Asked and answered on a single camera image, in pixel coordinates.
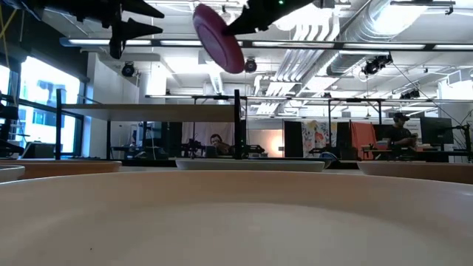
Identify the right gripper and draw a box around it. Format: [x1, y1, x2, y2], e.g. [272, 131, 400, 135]
[222, 0, 315, 36]

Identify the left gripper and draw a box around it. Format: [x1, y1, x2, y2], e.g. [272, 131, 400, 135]
[75, 0, 166, 60]

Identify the pink plate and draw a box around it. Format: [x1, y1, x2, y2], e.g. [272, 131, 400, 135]
[191, 2, 245, 75]

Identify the light blue plate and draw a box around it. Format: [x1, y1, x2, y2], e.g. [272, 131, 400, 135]
[174, 157, 326, 173]

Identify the dark teal plate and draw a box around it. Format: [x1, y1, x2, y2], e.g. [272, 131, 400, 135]
[318, 151, 338, 164]

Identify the wooden shelf with black legs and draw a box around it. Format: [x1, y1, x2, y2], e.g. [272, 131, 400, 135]
[55, 88, 248, 160]

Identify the long ceiling light bar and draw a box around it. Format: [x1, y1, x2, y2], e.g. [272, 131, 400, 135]
[61, 36, 473, 52]

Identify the white ceiling slat panel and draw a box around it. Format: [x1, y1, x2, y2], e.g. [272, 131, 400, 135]
[254, 21, 341, 115]

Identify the white sheet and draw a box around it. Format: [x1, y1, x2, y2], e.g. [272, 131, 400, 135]
[180, 122, 236, 147]

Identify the person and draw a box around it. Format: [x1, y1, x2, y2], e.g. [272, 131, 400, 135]
[382, 112, 421, 152]
[208, 133, 232, 156]

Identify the black panel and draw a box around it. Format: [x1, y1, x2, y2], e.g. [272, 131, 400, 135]
[283, 120, 304, 158]

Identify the large window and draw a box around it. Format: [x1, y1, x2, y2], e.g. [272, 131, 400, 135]
[0, 55, 84, 156]

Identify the colourful patterned cloth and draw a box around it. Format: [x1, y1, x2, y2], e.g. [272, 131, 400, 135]
[302, 120, 330, 154]

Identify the orange cloth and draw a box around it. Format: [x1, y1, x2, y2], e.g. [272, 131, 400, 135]
[350, 121, 378, 160]

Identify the dark grey box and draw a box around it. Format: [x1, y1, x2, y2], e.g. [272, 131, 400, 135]
[21, 142, 56, 160]

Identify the peach plate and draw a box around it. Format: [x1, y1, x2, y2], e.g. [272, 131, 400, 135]
[0, 169, 473, 266]

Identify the beige grey plate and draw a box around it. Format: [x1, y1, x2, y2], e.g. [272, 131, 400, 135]
[0, 164, 26, 183]

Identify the black computer monitor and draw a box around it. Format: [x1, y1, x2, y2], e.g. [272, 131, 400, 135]
[420, 117, 455, 146]

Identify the background desk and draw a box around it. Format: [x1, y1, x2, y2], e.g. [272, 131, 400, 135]
[360, 147, 473, 163]

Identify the pale teal green plate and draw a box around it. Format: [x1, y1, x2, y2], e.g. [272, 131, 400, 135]
[356, 160, 473, 185]

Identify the silver ventilation duct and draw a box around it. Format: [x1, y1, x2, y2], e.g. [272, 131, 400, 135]
[324, 0, 395, 77]

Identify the black background rig frame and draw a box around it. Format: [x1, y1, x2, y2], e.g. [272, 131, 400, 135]
[144, 94, 473, 123]

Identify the yellow cord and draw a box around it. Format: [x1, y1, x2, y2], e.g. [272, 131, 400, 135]
[0, 0, 18, 69]

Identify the black aluminium rig frame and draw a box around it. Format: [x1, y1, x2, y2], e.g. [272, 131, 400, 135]
[120, 157, 358, 171]

